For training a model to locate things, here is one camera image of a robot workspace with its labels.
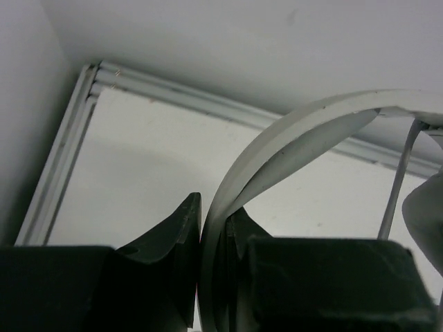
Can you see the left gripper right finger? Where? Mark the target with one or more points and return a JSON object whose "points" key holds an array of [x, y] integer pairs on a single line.
{"points": [[244, 284]]}

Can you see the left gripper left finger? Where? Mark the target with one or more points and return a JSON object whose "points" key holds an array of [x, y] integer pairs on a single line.
{"points": [[151, 281]]}

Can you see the grey white headphones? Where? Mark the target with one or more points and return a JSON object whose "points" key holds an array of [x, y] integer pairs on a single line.
{"points": [[288, 145]]}

